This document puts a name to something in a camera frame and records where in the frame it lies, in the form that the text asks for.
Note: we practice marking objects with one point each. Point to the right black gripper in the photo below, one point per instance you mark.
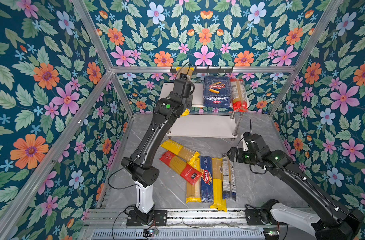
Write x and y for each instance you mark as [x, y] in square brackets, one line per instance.
[239, 151]

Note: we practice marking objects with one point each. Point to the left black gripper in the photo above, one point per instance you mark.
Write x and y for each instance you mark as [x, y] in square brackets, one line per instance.
[190, 101]

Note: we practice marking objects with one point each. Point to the red-edged spaghetti bag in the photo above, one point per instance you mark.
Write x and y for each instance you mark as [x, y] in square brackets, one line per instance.
[238, 95]

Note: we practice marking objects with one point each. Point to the blue Barilla pasta bag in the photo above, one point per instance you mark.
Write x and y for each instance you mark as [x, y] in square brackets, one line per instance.
[216, 92]

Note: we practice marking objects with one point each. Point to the white two-tier shelf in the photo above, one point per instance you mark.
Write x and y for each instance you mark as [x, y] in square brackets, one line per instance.
[207, 126]

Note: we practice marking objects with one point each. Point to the yellow spaghetti bag top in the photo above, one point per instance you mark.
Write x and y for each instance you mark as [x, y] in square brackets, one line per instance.
[181, 151]

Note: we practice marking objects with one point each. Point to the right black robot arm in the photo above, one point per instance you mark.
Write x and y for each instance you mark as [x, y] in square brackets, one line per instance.
[330, 220]

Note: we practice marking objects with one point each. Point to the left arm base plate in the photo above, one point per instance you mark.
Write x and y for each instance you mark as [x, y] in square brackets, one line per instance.
[136, 218]

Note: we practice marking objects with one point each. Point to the yellow spaghetti bag long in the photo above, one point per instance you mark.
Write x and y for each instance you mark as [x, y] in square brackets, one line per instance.
[218, 202]

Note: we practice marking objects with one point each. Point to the clear spaghetti bag label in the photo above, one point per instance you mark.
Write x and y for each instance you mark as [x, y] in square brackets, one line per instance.
[228, 179]

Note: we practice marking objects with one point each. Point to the red spaghetti bag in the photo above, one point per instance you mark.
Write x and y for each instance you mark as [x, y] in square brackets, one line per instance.
[181, 167]

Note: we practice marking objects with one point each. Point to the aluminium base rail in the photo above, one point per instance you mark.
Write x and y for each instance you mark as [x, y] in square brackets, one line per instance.
[184, 224]

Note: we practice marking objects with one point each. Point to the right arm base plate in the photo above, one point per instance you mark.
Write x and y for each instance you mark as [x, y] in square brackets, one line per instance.
[255, 216]

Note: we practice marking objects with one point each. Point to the blue Barilla spaghetti box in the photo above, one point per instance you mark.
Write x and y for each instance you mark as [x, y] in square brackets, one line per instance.
[206, 180]

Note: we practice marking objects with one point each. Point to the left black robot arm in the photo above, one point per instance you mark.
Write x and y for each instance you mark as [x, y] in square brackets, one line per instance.
[166, 111]

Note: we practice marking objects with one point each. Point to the metal hook rail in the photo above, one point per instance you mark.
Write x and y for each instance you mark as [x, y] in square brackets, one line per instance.
[211, 70]

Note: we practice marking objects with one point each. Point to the yellow spaghetti bag upright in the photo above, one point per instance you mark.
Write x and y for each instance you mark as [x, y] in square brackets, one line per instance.
[193, 192]

